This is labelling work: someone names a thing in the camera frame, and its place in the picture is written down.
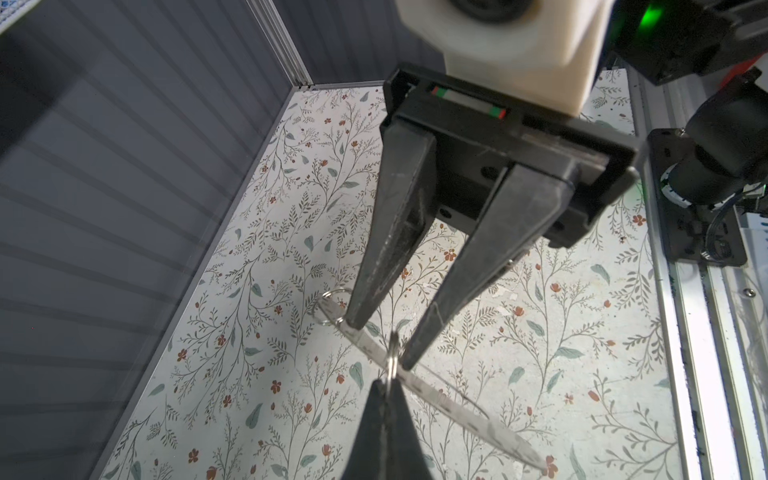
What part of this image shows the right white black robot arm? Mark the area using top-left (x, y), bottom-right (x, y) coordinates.
top-left (343, 1), bottom-right (767, 369)

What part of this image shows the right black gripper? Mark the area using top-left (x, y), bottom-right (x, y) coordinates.
top-left (345, 63), bottom-right (641, 369)

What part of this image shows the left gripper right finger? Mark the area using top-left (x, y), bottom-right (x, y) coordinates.
top-left (386, 383), bottom-right (432, 480)

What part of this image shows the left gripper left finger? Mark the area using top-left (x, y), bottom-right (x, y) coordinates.
top-left (342, 380), bottom-right (387, 480)

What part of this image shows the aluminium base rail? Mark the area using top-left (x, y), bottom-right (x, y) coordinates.
top-left (628, 69), bottom-right (767, 479)

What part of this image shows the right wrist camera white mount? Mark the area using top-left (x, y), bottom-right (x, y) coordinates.
top-left (396, 0), bottom-right (614, 117)

